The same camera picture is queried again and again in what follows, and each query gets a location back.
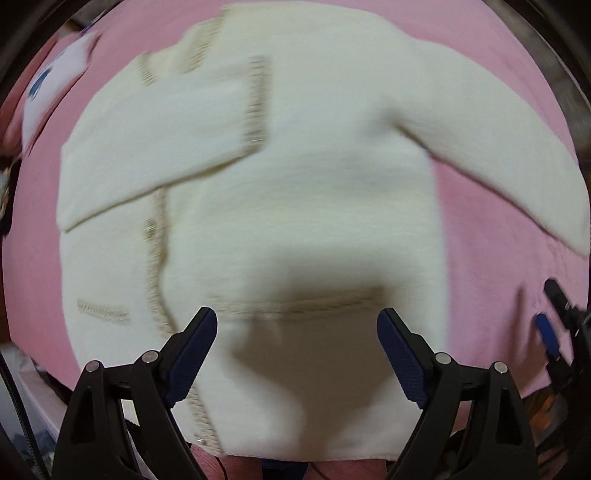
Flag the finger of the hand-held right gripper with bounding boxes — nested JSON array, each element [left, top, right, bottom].
[[543, 278, 575, 319], [533, 313, 561, 361]]

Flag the pink plush blanket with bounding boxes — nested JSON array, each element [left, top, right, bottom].
[[0, 0, 589, 480]]

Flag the white fluffy jacket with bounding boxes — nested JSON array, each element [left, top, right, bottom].
[[55, 4, 591, 462]]

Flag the pink pillow with blue print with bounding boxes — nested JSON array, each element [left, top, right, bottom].
[[21, 32, 102, 153]]

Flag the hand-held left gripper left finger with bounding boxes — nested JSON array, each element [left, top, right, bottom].
[[51, 307, 219, 480]]

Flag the white crumpled cloth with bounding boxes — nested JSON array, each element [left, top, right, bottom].
[[0, 166, 14, 217]]

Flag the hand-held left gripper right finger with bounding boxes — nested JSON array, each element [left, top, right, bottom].
[[376, 308, 539, 480]]

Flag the plain pink pillow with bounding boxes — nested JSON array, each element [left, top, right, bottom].
[[1, 106, 25, 154]]

